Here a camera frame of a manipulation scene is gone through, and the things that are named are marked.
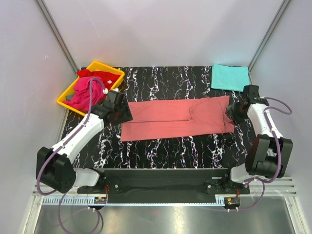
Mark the right aluminium frame post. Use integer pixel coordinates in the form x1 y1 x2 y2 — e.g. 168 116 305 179
248 0 292 73

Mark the right small circuit board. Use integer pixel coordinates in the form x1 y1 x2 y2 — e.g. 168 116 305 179
226 197 240 206

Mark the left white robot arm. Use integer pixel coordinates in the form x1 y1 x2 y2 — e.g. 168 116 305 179
36 90 133 194

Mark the white slotted cable duct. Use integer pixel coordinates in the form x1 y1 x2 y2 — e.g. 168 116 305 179
43 195 225 207

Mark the left small circuit board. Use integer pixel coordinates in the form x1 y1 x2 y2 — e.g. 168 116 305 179
94 196 107 204

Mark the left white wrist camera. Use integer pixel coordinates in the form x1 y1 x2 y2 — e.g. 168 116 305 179
103 88 119 95

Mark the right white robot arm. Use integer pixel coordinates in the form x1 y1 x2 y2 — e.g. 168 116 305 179
221 85 293 193

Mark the yellow plastic bin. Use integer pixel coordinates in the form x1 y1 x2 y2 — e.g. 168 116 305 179
57 61 125 116

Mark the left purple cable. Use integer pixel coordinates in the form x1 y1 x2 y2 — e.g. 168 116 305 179
36 76 109 233

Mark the salmon pink t-shirt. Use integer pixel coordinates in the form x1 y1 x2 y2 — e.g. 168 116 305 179
121 96 234 141

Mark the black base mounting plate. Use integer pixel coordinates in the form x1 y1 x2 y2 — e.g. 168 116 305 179
78 169 250 201

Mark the aluminium frame post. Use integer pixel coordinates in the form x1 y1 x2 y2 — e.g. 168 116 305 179
248 0 292 73
34 0 78 73

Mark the left aluminium frame post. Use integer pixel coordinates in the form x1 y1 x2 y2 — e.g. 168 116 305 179
34 0 78 73

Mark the red t-shirt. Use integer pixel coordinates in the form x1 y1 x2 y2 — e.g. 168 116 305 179
77 69 120 90

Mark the magenta t-shirt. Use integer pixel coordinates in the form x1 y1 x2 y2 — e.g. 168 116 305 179
63 77 106 112

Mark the small circuit board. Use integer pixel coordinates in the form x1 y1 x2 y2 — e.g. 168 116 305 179
94 196 107 204
226 197 240 206

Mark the folded turquoise t-shirt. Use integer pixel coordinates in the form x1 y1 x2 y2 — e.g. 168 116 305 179
211 64 250 92

